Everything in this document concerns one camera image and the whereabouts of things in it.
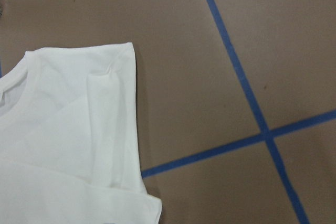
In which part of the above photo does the white long-sleeve printed shirt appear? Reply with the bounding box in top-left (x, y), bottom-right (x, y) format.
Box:
top-left (1, 42), bottom-right (162, 223)

